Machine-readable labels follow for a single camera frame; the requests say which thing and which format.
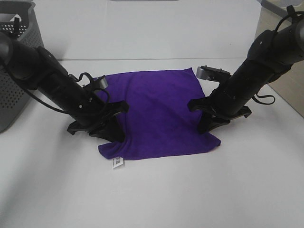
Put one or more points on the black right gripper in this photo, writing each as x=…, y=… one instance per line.
x=212, y=117

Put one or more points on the beige storage box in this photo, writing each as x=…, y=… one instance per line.
x=293, y=80

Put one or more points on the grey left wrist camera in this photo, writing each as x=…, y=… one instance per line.
x=96, y=83

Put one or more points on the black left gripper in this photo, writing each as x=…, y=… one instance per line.
x=104, y=125

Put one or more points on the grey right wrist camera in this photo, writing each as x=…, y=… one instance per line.
x=212, y=74

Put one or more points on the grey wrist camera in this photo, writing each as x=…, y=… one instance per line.
x=96, y=83
x=212, y=74

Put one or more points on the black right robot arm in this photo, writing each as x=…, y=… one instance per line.
x=271, y=55

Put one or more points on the white towel care label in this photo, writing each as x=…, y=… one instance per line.
x=117, y=162

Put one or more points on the purple microfiber towel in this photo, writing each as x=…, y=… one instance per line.
x=158, y=123

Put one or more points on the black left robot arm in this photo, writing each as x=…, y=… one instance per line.
x=85, y=99

